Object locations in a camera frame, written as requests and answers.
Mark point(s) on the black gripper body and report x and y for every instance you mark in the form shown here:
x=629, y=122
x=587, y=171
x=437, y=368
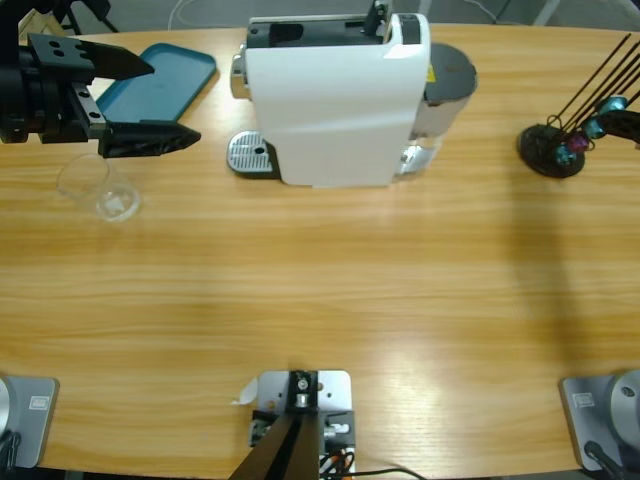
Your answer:
x=35, y=105

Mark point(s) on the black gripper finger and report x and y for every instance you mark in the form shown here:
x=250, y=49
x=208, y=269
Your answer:
x=150, y=139
x=627, y=127
x=100, y=60

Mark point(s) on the teal coffee capsule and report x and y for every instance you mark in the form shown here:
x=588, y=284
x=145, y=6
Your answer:
x=613, y=104
x=593, y=127
x=564, y=156

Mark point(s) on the clear glass cup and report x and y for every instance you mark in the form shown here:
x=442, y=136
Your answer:
x=117, y=202

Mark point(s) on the white capsule coffee machine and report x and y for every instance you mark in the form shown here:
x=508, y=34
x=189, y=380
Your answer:
x=340, y=110

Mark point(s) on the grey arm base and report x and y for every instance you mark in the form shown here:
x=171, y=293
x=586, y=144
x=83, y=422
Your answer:
x=595, y=415
x=30, y=420

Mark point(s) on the purple coffee capsule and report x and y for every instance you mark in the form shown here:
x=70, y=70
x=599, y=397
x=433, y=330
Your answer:
x=579, y=143

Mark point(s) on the teal plastic tray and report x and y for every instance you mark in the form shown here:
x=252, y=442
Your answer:
x=175, y=75

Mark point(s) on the wooden crate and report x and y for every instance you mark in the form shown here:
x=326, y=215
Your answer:
x=42, y=22

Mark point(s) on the black capsule holder with rods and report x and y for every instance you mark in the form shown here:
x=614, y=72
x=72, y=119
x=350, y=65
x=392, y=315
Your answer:
x=537, y=145

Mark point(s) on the grey metal furniture leg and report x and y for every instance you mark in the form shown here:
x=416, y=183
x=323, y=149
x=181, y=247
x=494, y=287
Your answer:
x=547, y=11

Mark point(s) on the white paper tag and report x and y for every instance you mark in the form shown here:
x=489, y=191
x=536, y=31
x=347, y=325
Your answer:
x=246, y=393

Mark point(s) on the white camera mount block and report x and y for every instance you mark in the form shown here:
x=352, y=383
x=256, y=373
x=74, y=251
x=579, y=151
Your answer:
x=335, y=395

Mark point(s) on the black camera post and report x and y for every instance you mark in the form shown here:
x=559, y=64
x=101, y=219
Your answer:
x=285, y=450

